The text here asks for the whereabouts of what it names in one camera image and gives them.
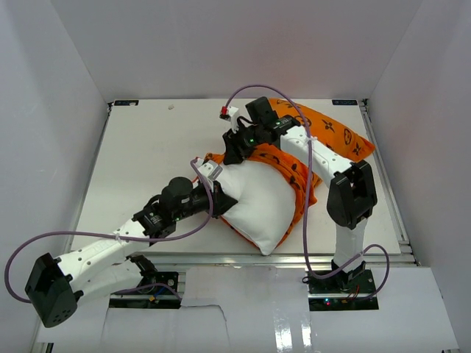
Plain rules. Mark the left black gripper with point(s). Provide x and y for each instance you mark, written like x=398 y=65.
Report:
x=221 y=201

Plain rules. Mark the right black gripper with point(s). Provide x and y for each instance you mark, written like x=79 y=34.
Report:
x=235 y=148

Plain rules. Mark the white pillow insert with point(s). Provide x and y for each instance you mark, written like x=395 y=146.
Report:
x=265 y=203

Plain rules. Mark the orange patterned pillowcase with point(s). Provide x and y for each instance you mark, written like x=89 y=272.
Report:
x=339 y=138

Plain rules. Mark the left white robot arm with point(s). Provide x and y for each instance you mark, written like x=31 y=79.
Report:
x=57 y=286

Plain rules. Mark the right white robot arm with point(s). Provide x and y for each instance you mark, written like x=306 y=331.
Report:
x=350 y=182

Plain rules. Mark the right blue corner label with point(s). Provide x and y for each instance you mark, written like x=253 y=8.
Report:
x=344 y=102

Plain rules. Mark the blue corner label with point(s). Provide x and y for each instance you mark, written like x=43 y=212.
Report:
x=126 y=103
x=344 y=102

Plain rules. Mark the left blue corner label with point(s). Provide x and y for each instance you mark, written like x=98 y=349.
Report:
x=126 y=103

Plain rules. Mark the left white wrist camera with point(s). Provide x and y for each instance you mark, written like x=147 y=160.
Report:
x=206 y=169

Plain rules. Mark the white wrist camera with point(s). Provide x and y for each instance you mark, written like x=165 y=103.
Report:
x=206 y=169
x=231 y=115

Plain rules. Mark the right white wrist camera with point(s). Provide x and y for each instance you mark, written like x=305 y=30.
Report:
x=231 y=115

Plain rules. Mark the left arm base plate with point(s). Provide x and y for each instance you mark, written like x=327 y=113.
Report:
x=157 y=290

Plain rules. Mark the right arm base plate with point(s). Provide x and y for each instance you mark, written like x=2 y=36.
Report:
x=328 y=295

